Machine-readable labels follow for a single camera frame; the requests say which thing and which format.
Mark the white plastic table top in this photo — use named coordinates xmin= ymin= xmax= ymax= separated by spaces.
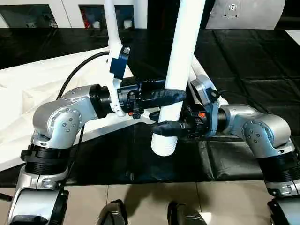
xmin=0 ymin=47 xmax=165 ymax=172

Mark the dark right robot foot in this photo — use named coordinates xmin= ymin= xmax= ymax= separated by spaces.
xmin=167 ymin=200 xmax=205 ymax=225

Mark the dark robot foot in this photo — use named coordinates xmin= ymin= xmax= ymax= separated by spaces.
xmin=99 ymin=199 xmax=129 ymax=225
xmin=167 ymin=200 xmax=205 ymax=225

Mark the dark left robot foot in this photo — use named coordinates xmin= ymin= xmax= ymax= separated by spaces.
xmin=99 ymin=199 xmax=129 ymax=225

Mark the white glass-door cabinet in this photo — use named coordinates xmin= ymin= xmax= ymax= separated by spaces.
xmin=0 ymin=0 xmax=151 ymax=30

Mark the white curved plastic panel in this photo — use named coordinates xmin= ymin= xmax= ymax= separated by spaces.
xmin=207 ymin=0 xmax=287 ymax=30

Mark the white flat board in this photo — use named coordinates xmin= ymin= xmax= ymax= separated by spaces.
xmin=286 ymin=30 xmax=300 ymax=47

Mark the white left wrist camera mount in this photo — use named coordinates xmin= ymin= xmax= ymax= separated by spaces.
xmin=106 ymin=46 xmax=132 ymax=118

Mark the black left wrist camera cable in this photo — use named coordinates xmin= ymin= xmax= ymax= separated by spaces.
xmin=54 ymin=50 xmax=111 ymax=102

